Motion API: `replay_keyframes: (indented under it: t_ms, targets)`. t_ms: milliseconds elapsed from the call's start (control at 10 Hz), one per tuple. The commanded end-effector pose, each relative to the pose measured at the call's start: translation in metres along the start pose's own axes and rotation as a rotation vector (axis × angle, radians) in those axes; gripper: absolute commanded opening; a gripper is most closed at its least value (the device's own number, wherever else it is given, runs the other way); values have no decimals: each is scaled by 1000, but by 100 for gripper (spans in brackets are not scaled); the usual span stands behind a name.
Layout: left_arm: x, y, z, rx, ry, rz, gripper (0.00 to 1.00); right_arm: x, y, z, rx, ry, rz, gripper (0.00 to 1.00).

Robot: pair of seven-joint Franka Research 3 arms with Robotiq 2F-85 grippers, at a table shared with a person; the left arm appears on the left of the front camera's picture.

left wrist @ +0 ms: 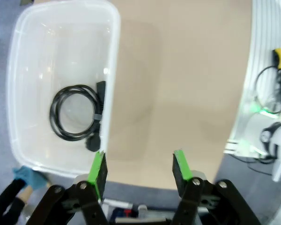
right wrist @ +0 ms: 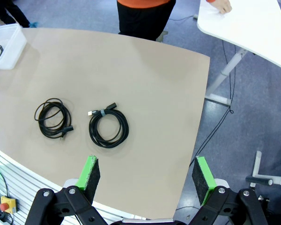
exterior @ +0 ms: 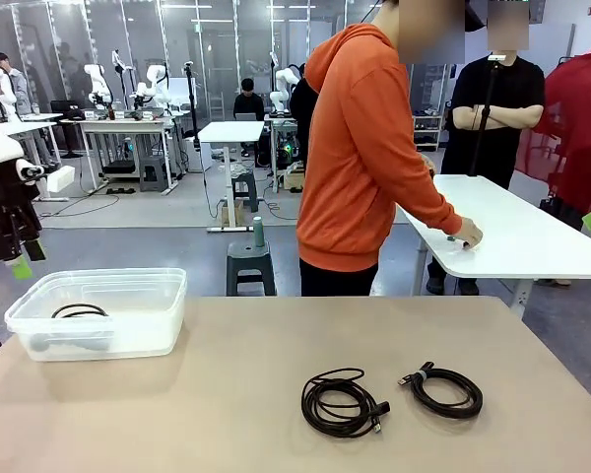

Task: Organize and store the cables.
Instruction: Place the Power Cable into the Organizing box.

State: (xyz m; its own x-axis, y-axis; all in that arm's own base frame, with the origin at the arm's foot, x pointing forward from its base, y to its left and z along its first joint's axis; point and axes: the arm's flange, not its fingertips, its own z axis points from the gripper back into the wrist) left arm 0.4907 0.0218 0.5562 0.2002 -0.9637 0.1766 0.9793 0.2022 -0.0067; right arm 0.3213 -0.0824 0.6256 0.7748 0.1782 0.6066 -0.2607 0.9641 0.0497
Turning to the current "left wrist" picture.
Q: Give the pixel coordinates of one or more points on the aluminium profile robot base frame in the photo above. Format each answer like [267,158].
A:
[253,35]

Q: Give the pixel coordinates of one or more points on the clear plastic storage container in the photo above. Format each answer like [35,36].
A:
[37,58]

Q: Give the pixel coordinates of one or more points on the person in black trousers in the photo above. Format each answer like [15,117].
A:
[7,199]

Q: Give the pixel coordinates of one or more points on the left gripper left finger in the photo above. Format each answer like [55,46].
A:
[91,175]

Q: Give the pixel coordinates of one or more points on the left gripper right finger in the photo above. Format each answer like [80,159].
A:
[182,173]

